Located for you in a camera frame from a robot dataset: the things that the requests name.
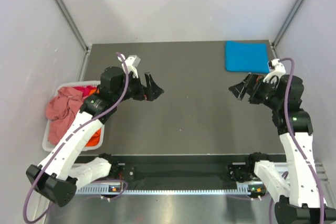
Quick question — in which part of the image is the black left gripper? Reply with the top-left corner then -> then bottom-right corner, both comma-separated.
113,71 -> 163,103

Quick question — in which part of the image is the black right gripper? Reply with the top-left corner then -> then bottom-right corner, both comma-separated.
228,72 -> 282,109

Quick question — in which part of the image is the blue t shirt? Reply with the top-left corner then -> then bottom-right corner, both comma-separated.
224,41 -> 269,73

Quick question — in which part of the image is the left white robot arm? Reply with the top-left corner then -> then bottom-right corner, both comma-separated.
26,67 -> 164,207

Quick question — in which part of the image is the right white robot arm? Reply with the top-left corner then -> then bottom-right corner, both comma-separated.
229,73 -> 335,223

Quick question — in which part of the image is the magenta t shirt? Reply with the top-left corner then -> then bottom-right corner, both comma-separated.
74,86 -> 97,98

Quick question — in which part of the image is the orange t shirt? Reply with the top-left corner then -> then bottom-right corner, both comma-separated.
86,86 -> 101,147

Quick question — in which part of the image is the white plastic laundry basket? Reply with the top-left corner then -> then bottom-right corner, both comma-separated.
42,80 -> 100,152

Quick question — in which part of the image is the salmon pink t shirt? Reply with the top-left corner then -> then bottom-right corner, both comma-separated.
46,87 -> 83,145

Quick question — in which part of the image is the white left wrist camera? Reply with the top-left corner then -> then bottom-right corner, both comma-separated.
118,54 -> 141,79

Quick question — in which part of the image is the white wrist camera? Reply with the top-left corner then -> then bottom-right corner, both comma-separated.
263,59 -> 286,84
118,54 -> 141,79

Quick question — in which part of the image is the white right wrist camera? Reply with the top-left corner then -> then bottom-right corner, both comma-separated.
263,59 -> 286,84

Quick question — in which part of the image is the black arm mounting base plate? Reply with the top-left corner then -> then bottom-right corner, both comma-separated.
78,154 -> 287,190

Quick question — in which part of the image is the grey slotted cable duct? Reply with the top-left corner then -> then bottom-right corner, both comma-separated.
76,182 -> 267,197

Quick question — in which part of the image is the aluminium front frame rail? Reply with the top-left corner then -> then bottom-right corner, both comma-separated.
70,161 -> 329,183

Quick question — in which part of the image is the left aluminium frame post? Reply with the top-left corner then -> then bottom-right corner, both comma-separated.
36,0 -> 91,54

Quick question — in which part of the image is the aluminium frame post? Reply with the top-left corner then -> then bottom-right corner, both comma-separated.
36,0 -> 91,54
270,0 -> 305,50

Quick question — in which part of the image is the right aluminium frame post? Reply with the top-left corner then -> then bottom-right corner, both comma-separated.
270,0 -> 305,50

